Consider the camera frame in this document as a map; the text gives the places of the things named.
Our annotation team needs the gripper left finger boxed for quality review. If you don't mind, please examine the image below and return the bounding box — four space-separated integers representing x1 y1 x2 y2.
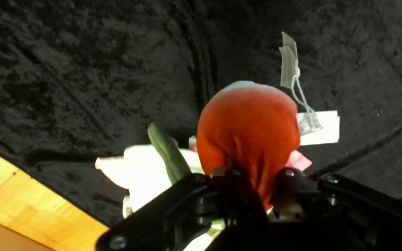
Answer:
95 169 270 251

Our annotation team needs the orange plush toy with tags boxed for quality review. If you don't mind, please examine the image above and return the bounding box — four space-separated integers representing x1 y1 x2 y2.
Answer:
196 32 340 210

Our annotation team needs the black velvet cloth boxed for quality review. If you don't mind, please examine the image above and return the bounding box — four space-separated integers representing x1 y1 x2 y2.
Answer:
0 0 402 228

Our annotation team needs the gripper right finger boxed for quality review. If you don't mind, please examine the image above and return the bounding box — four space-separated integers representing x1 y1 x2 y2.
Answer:
270 167 402 251

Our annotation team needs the white and green plush toy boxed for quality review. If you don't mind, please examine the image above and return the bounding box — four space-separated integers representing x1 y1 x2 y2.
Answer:
95 122 206 219

